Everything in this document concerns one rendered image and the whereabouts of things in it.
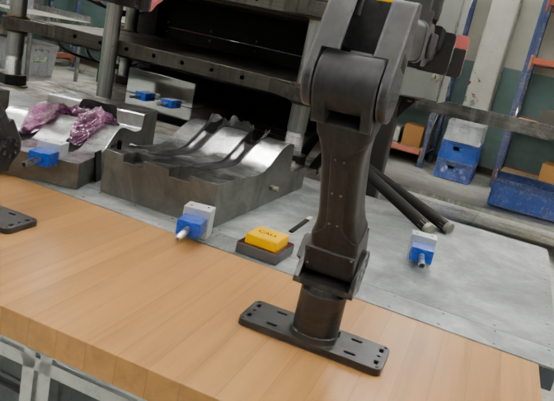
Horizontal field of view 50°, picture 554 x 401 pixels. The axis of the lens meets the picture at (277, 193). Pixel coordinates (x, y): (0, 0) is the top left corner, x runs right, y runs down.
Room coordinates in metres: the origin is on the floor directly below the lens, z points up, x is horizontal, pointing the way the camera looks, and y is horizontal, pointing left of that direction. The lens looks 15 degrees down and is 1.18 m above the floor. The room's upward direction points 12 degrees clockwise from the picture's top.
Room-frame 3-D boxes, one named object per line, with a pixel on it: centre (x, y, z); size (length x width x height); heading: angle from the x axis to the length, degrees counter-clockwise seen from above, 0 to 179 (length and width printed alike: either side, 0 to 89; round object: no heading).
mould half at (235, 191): (1.35, 0.15, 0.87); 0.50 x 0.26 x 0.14; 160
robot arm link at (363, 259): (0.74, -0.09, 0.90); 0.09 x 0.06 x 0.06; 72
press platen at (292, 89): (2.38, 0.39, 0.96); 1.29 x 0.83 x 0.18; 70
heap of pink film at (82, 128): (1.39, 0.51, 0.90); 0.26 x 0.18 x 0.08; 177
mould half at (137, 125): (1.40, 0.51, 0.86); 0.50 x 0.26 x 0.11; 177
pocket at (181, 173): (1.12, 0.18, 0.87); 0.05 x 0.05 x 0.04; 70
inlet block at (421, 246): (1.11, -0.30, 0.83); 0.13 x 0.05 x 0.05; 170
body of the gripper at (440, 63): (0.99, -0.17, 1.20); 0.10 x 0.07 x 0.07; 72
